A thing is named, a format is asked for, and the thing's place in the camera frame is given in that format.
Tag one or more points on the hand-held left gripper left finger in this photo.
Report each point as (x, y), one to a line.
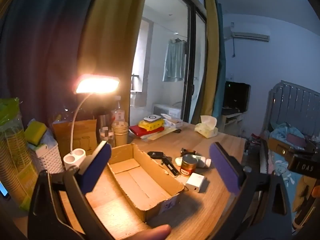
(96, 165)

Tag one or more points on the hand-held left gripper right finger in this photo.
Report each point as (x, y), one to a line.
(223, 166)

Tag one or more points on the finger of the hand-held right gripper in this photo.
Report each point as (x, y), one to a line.
(282, 146)

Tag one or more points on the white pill bottle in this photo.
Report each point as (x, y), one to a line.
(203, 162)

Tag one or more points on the white charger plug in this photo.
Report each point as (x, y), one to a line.
(195, 182)

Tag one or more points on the red tin can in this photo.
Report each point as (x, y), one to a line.
(188, 170)

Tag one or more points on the black wristwatch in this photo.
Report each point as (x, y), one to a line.
(187, 152)

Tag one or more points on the cardboard box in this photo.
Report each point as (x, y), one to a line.
(140, 180)

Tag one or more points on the black key fob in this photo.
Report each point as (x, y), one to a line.
(155, 154)

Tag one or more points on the person's left hand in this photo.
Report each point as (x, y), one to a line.
(147, 232)

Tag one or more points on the light blue printed blanket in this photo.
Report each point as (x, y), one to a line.
(280, 165)

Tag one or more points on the printed drinking glass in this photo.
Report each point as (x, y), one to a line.
(107, 137)

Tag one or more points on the brown lamp packaging box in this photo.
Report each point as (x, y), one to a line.
(85, 135)

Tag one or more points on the stack of brown paper cups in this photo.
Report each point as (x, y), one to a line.
(120, 135)

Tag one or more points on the pale yellow tissue pack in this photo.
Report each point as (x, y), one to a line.
(205, 130)

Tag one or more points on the grey padded bed headboard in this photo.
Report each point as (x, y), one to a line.
(295, 105)

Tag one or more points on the steel thermos mug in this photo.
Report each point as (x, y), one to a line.
(105, 122)

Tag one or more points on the white woven plastic basket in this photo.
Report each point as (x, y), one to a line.
(50, 161)

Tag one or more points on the white television stand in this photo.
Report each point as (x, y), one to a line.
(232, 120)

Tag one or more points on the red book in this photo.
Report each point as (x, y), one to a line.
(136, 130)

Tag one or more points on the clear plastic bag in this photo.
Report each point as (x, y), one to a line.
(48, 138)

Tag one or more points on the clear plastic water bottle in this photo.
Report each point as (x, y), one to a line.
(118, 112)

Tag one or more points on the black television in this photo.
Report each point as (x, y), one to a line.
(237, 97)

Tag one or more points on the open white carton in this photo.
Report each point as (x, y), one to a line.
(172, 122)

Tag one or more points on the yellow-green sponge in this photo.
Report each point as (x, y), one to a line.
(35, 132)

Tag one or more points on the yellow wet wipes packet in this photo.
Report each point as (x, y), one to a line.
(155, 124)

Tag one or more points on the white and grey power bank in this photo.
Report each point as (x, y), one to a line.
(152, 118)

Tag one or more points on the white desk lamp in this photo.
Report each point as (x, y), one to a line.
(97, 85)

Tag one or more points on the white washing machine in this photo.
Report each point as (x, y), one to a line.
(165, 110)

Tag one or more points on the teal curtain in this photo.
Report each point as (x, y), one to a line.
(221, 80)

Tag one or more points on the wrapped sleeve of paper cups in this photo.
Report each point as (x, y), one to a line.
(12, 142)

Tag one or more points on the lit phone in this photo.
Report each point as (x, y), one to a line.
(3, 188)

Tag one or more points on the narrow yellow curtain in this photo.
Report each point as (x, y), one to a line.
(211, 55)

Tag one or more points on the hanging pale green garment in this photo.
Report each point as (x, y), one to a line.
(175, 62)

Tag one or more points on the black-framed sliding glass door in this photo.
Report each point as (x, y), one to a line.
(191, 55)

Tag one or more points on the white air conditioner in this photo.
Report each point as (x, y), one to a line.
(250, 32)

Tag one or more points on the balcony window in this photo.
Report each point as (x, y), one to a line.
(140, 55)

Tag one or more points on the wide yellow curtain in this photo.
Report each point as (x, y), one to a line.
(112, 42)

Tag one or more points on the dark blue curtain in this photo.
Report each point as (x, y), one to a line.
(37, 55)

